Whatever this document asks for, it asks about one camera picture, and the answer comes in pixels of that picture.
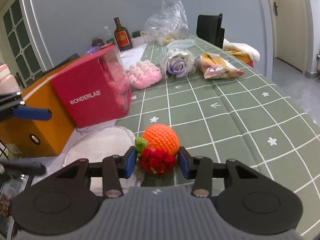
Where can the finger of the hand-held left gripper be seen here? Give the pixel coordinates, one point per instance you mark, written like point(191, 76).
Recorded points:
point(25, 168)
point(32, 113)

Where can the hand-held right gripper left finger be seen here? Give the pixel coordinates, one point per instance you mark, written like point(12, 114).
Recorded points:
point(131, 162)

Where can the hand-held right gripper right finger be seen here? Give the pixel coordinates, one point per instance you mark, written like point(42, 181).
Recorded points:
point(183, 163)

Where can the crocheted orange and strawberry toy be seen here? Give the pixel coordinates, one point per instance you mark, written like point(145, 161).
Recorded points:
point(160, 137)

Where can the red box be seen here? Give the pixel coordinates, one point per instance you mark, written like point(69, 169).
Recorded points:
point(85, 92)

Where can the purple rose bouquet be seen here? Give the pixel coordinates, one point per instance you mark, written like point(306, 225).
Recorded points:
point(177, 65)

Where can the pink soft toy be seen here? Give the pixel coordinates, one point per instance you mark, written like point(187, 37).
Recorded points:
point(121, 87)

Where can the orange cardboard box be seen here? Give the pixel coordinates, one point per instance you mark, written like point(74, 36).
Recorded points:
point(42, 97)

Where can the pink water bottle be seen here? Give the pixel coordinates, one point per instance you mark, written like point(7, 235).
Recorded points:
point(6, 80)

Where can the green checked tablecloth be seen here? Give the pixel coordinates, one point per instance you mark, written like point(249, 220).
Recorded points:
point(225, 120)

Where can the glass-paned door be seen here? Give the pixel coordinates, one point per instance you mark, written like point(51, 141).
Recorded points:
point(15, 30)

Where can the pink crocheted piece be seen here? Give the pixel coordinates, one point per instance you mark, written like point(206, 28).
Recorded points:
point(145, 76)

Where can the small dark jar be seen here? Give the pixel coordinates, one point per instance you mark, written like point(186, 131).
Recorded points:
point(97, 42)

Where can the orange snack packet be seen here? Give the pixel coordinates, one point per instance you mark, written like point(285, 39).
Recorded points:
point(217, 67)

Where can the white printed table runner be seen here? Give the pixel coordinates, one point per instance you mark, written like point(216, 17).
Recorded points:
point(132, 53)

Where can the clear plastic bottle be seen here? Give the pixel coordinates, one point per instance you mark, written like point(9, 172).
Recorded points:
point(108, 35)

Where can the brown liquor bottle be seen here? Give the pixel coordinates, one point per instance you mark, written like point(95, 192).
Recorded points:
point(123, 40)

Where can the white flat box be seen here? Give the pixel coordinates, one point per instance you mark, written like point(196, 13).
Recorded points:
point(138, 41)

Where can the orange and red carton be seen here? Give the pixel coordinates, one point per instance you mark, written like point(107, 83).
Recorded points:
point(241, 56)

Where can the small black box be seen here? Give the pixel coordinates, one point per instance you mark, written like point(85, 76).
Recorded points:
point(136, 34)

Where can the cream blanket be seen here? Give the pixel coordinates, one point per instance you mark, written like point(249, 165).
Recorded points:
point(246, 50)

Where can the black chair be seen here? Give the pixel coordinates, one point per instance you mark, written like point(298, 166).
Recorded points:
point(208, 27)

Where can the clear plastic bag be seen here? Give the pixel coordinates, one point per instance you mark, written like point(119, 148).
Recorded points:
point(167, 20)

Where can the beige door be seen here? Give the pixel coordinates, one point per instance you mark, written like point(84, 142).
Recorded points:
point(290, 30)

